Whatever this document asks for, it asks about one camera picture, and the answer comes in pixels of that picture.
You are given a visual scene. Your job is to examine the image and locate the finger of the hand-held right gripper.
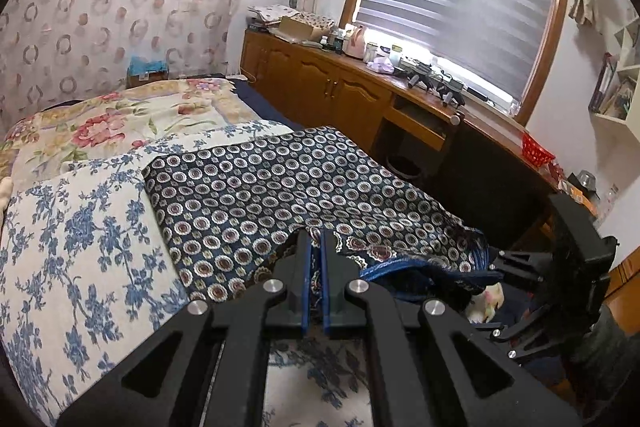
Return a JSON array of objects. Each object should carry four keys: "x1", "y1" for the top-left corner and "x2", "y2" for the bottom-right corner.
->
[
  {"x1": 487, "y1": 307, "x2": 557, "y2": 362},
  {"x1": 487, "y1": 247, "x2": 551, "y2": 284}
]

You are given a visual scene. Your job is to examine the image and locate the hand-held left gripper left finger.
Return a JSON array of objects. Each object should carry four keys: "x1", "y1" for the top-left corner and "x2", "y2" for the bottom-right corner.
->
[{"x1": 57, "y1": 229, "x2": 313, "y2": 427}]

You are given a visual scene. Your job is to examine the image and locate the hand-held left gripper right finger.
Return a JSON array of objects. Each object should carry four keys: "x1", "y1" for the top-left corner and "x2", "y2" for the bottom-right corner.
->
[{"x1": 320, "y1": 230, "x2": 583, "y2": 427}]

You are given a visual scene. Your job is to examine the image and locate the navy medallion print satin garment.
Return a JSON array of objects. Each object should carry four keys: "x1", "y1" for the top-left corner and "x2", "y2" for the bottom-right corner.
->
[{"x1": 142, "y1": 126, "x2": 503, "y2": 308}]

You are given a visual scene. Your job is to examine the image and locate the small cream floral cloth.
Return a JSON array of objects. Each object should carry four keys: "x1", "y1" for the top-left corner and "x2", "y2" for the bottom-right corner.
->
[{"x1": 467, "y1": 282, "x2": 506, "y2": 323}]

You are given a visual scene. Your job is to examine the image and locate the black chair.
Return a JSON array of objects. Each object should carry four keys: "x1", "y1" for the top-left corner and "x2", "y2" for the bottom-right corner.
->
[{"x1": 440, "y1": 117, "x2": 551, "y2": 253}]

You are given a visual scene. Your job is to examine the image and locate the red plastic basket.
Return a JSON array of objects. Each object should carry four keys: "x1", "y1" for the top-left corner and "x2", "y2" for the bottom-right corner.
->
[{"x1": 521, "y1": 132, "x2": 556, "y2": 168}]

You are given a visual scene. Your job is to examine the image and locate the dark wastebasket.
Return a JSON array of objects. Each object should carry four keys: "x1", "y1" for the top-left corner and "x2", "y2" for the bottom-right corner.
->
[{"x1": 387, "y1": 154, "x2": 426, "y2": 180}]

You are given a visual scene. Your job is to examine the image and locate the upright books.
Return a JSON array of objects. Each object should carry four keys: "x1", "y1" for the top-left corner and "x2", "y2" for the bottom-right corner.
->
[{"x1": 589, "y1": 53, "x2": 618, "y2": 112}]

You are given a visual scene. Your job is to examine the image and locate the navy mattress cover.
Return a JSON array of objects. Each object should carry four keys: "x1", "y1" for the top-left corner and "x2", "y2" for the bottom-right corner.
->
[{"x1": 235, "y1": 79, "x2": 303, "y2": 130}]

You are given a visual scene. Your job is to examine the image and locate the wooden cabinet desk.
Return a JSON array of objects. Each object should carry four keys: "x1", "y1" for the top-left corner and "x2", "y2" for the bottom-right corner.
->
[{"x1": 240, "y1": 29, "x2": 601, "y2": 228}]

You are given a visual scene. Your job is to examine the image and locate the blue floral bed sheet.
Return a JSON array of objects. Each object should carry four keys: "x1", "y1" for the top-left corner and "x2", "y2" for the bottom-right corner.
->
[{"x1": 0, "y1": 119, "x2": 381, "y2": 427}]

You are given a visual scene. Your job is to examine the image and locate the pink kettle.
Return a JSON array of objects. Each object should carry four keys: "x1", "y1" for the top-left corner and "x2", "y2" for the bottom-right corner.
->
[{"x1": 345, "y1": 24, "x2": 368, "y2": 60}]

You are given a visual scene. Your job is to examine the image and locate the pink floral blanket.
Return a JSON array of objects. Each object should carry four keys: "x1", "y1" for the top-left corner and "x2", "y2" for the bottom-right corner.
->
[{"x1": 0, "y1": 77, "x2": 251, "y2": 188}]

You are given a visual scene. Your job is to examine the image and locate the cardboard box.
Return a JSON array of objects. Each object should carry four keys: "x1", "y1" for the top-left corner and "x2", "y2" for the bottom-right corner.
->
[{"x1": 277, "y1": 14, "x2": 336, "y2": 44}]

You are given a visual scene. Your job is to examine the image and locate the teal cloth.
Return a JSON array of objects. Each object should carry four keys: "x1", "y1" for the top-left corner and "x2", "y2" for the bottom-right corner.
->
[{"x1": 129, "y1": 57, "x2": 171, "y2": 78}]

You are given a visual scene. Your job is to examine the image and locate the patterned paper pile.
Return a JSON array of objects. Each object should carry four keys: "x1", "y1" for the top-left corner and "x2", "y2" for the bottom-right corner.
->
[{"x1": 247, "y1": 4, "x2": 301, "y2": 28}]

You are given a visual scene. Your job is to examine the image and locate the white wall shelf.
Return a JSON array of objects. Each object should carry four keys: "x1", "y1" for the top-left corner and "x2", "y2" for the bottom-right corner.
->
[{"x1": 587, "y1": 14, "x2": 640, "y2": 128}]

